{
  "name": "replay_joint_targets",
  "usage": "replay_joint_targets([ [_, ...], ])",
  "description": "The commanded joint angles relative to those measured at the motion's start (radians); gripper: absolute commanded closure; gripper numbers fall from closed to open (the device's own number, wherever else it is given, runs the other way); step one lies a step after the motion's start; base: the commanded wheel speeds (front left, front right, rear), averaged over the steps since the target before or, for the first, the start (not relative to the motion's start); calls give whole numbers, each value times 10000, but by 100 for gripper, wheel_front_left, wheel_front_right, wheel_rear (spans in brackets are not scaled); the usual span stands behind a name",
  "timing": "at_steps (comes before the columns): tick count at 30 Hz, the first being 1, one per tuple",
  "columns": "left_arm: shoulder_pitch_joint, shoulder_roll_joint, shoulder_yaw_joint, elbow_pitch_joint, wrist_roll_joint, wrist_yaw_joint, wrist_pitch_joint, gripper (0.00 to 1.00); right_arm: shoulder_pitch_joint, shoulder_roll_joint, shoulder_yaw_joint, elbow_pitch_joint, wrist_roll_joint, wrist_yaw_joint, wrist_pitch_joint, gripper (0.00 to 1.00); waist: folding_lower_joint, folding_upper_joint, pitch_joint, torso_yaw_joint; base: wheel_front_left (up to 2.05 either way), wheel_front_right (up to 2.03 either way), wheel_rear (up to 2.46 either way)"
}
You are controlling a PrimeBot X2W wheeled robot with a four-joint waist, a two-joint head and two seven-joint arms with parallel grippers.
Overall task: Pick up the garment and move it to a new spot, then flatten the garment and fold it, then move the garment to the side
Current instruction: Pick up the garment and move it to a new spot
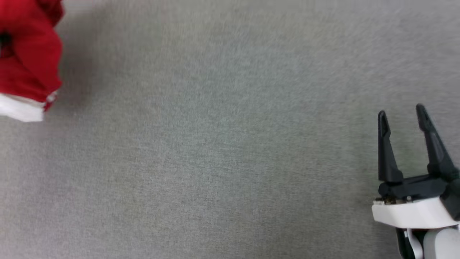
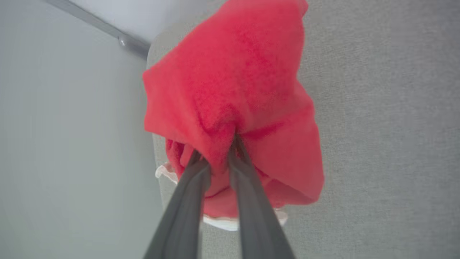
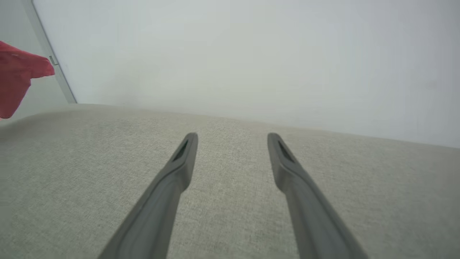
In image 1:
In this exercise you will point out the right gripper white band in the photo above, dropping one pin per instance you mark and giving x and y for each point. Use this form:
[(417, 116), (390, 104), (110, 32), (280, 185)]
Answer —
[(417, 212)]

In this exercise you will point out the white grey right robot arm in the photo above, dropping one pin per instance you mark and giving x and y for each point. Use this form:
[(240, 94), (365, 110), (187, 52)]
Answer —
[(442, 244)]

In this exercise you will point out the red garment with white sleeves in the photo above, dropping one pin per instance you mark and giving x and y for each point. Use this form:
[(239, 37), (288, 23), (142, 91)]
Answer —
[(28, 54)]

